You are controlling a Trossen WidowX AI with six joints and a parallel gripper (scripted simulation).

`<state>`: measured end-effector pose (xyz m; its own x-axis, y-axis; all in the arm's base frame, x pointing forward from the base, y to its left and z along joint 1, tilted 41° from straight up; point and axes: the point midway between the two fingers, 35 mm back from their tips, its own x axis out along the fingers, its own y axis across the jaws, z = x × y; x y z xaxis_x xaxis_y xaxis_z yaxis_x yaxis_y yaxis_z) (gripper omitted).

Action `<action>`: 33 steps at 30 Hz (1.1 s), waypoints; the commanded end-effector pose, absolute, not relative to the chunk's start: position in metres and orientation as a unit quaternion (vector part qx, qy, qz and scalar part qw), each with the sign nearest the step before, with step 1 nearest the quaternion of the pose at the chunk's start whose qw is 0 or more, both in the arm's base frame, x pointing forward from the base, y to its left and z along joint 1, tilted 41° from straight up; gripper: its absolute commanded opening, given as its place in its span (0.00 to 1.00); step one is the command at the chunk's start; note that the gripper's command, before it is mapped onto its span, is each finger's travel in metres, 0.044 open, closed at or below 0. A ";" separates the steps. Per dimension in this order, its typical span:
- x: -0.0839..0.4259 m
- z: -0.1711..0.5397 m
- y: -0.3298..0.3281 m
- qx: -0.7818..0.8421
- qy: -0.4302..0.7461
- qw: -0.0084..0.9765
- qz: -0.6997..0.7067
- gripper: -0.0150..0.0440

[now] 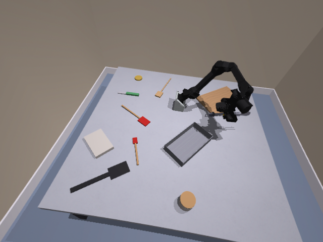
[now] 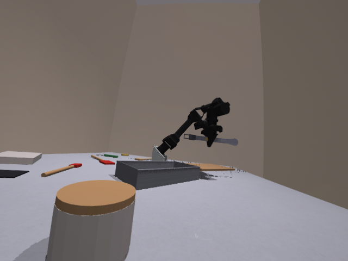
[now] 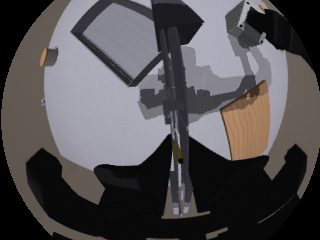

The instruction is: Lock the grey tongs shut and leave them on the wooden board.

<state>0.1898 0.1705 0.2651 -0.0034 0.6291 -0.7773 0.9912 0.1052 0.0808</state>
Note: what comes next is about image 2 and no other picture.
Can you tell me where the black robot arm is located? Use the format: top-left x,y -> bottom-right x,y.
156,98 -> 230,155

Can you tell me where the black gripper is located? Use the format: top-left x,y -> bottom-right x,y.
201,116 -> 222,147

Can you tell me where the grey canister with tan lid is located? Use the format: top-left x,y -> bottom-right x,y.
46,180 -> 136,261

